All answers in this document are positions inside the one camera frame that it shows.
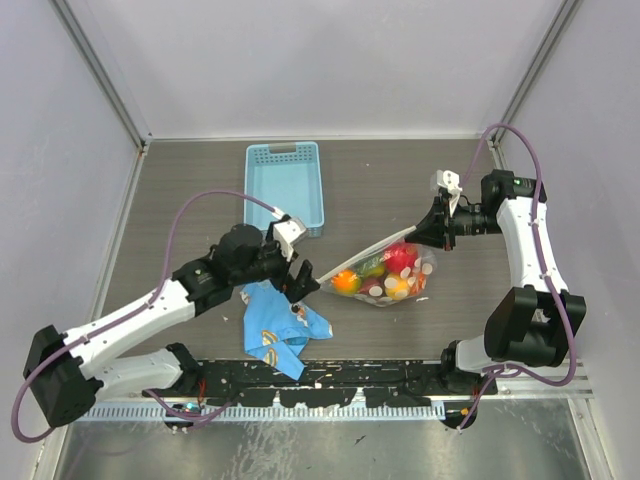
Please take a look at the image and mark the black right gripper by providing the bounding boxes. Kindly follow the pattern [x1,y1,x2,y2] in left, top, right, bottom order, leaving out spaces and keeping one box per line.
[405,195,502,252]

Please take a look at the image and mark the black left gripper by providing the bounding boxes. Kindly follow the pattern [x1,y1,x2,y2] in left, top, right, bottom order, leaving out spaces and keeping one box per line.
[231,222,319,300]

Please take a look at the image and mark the clear polka dot zip bag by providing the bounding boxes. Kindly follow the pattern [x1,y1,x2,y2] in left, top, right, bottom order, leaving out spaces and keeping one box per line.
[317,227,437,308]

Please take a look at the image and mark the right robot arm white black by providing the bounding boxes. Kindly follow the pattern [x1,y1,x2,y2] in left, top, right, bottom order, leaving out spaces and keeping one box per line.
[405,170,587,394]

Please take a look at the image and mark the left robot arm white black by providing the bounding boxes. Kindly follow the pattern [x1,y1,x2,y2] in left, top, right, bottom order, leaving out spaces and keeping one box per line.
[23,216,319,429]

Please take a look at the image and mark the orange fake fruit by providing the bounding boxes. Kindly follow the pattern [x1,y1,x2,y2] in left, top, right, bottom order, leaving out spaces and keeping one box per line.
[331,269,362,296]

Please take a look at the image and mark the red fake apple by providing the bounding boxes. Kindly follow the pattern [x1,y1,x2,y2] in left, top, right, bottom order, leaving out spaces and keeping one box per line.
[384,242,418,274]

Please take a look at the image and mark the yellow fake lemon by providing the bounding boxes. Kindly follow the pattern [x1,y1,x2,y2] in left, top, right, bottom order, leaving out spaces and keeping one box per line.
[384,273,412,301]

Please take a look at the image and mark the green fake vegetable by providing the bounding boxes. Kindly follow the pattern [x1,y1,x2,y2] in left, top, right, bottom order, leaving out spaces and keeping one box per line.
[355,255,387,279]

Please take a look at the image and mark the blue patterned cloth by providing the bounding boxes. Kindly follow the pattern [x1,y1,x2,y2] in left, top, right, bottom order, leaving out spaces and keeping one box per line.
[240,281,333,380]

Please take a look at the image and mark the light blue plastic basket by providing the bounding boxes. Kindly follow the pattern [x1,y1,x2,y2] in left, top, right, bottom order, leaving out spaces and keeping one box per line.
[244,141,325,238]

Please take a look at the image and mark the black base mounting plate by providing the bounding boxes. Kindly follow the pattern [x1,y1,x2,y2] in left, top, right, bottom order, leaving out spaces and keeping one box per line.
[157,360,483,408]

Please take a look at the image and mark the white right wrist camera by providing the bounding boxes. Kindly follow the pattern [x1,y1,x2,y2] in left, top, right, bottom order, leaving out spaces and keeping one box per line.
[430,170,463,215]

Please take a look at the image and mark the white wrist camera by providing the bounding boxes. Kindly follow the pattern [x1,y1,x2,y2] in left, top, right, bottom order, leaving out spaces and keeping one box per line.
[430,170,463,215]
[272,214,309,255]

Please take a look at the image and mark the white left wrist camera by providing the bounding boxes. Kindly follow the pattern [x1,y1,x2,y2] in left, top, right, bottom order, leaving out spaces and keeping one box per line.
[272,214,309,255]

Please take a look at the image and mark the white slotted cable duct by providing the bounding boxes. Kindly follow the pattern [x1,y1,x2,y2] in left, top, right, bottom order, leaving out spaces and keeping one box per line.
[79,399,446,422]

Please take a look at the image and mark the aluminium frame rail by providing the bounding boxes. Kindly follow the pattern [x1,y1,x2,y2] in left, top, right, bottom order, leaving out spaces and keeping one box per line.
[483,361,594,400]

